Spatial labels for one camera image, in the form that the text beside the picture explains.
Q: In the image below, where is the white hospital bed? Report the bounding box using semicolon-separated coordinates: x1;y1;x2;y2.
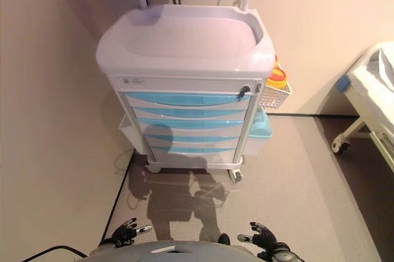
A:
330;39;394;170

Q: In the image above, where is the blue lidded waste bin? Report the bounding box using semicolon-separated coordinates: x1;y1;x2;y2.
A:
247;108;273;156

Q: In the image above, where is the white wire side basket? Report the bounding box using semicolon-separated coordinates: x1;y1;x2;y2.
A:
258;82;293;113

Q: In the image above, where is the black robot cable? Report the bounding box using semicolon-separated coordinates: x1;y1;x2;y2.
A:
30;245;90;262

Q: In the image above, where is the cart caster wheel black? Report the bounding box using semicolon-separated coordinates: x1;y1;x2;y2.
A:
228;169;244;183

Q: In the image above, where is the bed caster wheel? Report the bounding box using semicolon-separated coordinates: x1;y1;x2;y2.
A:
331;139;351;154

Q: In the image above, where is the blue cart drawer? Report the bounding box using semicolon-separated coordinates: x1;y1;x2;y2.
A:
148;146;240;155
138;118;247;129
143;133;244;144
124;91;254;106
132;106;251;119

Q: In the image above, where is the white medical trolley cart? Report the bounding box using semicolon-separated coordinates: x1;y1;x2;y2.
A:
95;4;293;183

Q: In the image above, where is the black cart lock key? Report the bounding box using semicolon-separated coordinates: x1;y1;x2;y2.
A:
236;86;252;101

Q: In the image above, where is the blue top cart drawer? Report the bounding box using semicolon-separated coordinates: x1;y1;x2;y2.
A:
124;91;254;106

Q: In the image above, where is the right robot hand black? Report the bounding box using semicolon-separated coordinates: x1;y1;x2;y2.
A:
236;221;290;253

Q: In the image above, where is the blue bottom cart drawer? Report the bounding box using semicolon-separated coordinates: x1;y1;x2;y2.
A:
148;146;240;155

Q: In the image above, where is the yellow sharps container red lid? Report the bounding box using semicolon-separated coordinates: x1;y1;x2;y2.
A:
266;55;289;88

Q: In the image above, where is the left robot hand black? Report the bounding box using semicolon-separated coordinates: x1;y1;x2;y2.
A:
111;218;154;247

